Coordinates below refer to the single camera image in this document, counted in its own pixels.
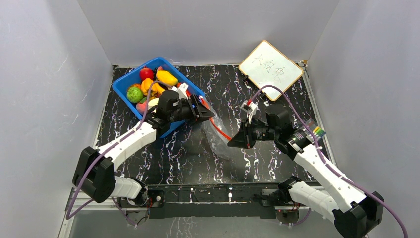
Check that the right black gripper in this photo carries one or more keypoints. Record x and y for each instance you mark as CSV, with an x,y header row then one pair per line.
x,y
247,134

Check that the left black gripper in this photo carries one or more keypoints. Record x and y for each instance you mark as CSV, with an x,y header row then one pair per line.
x,y
199,111

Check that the clear zip top bag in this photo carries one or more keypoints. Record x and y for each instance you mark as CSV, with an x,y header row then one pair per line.
x,y
218,137

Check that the yellow toy mango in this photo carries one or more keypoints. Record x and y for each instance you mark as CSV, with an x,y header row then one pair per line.
x,y
166,77

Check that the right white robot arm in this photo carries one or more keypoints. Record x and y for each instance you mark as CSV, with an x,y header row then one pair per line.
x,y
353,213

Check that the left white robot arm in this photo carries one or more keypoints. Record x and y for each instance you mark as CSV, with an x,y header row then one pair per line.
x,y
95,171

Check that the toy banana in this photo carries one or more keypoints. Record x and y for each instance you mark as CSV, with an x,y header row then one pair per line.
x,y
158,89

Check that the toy peach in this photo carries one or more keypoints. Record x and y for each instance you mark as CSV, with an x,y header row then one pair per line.
x,y
141,107

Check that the yellow toy bell pepper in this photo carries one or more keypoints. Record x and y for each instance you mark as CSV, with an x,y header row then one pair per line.
x,y
147,88

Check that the red toy pomegranate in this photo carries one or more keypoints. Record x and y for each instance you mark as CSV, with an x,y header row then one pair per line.
x,y
146,73

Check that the green toy custard apple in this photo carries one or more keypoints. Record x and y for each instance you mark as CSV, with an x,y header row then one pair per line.
x,y
134,95

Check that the pack of coloured markers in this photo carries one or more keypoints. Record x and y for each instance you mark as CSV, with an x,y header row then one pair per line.
x,y
316,129

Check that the white dry-erase board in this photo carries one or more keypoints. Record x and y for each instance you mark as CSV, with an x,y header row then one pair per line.
x,y
266,65

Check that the blue plastic bin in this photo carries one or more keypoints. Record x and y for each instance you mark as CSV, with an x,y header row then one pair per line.
x,y
128,82

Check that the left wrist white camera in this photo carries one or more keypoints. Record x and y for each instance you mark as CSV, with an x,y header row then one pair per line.
x,y
182,90

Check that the wrist white camera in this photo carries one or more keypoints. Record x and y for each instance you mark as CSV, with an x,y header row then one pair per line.
x,y
182,90
250,108

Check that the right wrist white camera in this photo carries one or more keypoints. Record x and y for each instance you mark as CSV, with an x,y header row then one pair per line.
x,y
250,108

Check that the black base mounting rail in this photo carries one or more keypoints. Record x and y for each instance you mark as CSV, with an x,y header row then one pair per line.
x,y
197,200

